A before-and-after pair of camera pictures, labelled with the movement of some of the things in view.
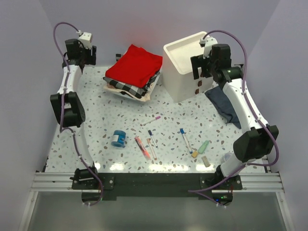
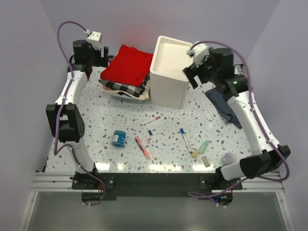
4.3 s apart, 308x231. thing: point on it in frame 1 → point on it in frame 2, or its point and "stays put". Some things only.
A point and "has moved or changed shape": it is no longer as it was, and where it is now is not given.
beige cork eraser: [205, 161] stays put
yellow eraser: [194, 154] stays put
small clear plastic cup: [225, 157] stays put
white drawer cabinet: [178, 83] has moved or changed shape
